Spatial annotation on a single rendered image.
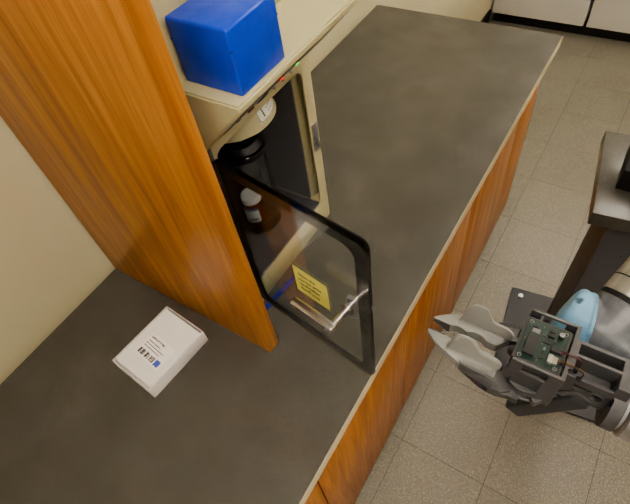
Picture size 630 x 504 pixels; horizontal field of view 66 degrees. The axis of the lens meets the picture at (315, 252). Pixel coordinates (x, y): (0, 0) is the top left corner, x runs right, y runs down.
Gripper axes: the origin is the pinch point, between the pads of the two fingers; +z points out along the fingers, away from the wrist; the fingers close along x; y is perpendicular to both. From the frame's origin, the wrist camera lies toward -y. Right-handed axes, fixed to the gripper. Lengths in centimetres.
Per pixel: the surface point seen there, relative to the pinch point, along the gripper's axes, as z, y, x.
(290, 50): 32.8, 20.2, -20.5
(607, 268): -24, -62, -74
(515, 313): -7, -129, -93
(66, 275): 86, -31, 10
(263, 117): 45, 3, -25
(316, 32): 31.8, 20.2, -26.0
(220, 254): 36.5, -3.9, 1.3
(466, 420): -5, -131, -42
